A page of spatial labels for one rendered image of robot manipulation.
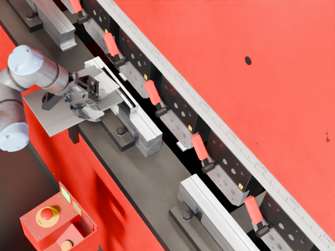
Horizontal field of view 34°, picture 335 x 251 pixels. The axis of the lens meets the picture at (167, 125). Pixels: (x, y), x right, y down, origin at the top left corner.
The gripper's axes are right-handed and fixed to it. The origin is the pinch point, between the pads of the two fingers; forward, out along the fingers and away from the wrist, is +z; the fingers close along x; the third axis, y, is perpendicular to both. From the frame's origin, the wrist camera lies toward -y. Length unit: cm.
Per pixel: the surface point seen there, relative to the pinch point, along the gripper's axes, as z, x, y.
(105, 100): 9.9, 7.8, -3.8
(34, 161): 78, 22, -94
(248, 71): -30, -16, 58
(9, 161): 71, 21, -105
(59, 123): 0.3, -1.6, -14.0
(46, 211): 9.5, -26.1, -24.6
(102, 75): 11.1, 17.7, -6.1
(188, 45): -26, -4, 43
